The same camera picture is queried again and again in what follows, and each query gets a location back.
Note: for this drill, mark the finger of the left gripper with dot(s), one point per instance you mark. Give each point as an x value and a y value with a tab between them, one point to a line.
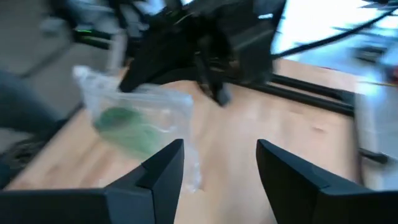
155	65
217	87

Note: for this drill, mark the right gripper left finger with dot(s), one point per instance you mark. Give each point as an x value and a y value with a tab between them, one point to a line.
155	193

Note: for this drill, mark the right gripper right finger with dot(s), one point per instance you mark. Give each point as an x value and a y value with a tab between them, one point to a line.
298	196

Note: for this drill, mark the clear plastic bag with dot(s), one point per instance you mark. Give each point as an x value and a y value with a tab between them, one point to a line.
140	109

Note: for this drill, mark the green elastic bandage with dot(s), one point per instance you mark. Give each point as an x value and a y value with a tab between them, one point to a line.
130	129

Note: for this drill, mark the person's leg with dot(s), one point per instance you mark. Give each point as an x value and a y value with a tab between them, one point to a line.
25	105

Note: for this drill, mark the silver bracket bar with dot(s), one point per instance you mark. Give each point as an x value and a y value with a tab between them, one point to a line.
117	51

